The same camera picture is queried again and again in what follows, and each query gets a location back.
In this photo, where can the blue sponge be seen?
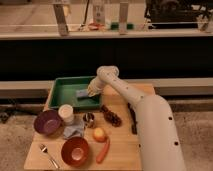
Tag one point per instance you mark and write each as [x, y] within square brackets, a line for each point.
[80, 94]

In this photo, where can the yellow apple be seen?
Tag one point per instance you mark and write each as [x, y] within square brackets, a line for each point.
[99, 135]

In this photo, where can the grey-blue cloth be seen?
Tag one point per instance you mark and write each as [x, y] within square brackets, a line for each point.
[75, 129]

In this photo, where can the purple bowl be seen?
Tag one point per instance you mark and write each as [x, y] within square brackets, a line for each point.
[47, 122]

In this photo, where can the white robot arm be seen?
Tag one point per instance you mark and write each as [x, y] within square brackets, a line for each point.
[160, 146]

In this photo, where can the dark utensil on table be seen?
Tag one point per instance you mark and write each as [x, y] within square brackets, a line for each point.
[132, 113]

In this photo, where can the green plastic tray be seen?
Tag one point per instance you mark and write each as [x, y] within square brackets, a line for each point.
[64, 92]

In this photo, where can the silver fork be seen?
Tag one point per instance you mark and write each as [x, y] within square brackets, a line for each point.
[44, 149]

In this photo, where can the dark grape bunch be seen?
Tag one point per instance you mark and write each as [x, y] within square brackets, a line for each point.
[111, 117]

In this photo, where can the white cup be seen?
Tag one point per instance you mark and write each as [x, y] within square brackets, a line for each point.
[66, 113]

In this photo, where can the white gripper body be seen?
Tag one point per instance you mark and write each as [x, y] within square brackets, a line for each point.
[95, 87]

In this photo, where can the red bowl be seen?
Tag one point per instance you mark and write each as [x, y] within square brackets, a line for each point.
[75, 151]

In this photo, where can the orange carrot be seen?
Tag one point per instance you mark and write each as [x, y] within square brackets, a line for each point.
[100, 157]

